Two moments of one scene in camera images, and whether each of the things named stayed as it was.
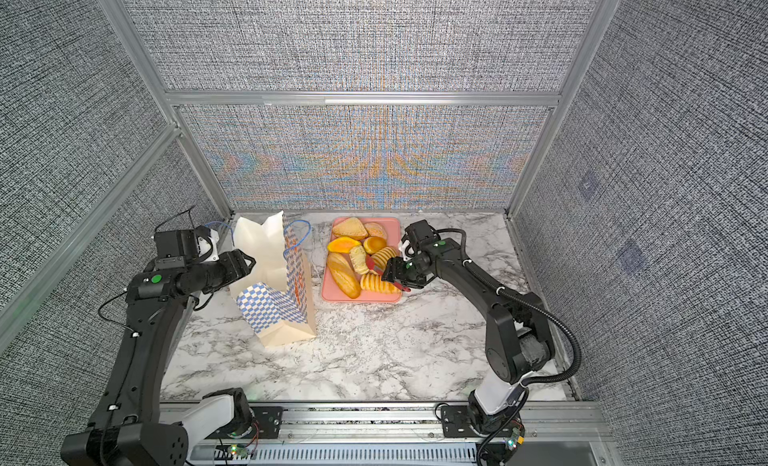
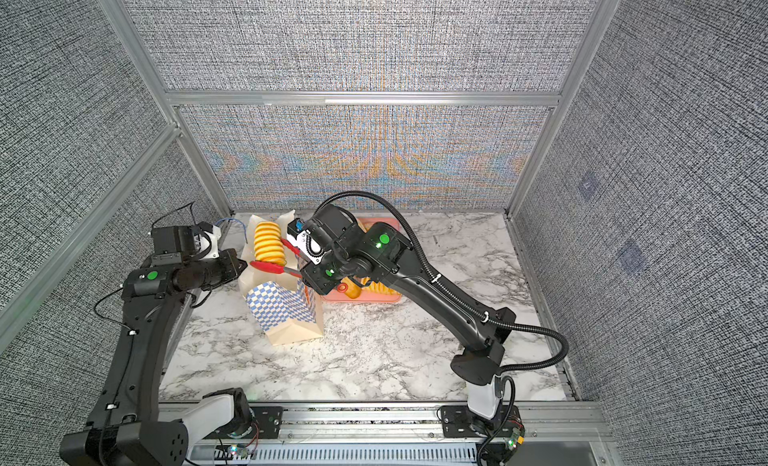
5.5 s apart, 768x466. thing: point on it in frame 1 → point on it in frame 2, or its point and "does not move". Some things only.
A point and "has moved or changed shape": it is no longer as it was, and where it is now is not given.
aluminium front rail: x=407 y=434 does not move
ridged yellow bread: x=380 y=259 has moved or changed shape
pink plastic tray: x=331 y=291 does not move
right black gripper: x=395 y=272 → x=316 y=276
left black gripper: x=236 y=265 does not move
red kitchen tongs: x=370 y=264 has moved or changed shape
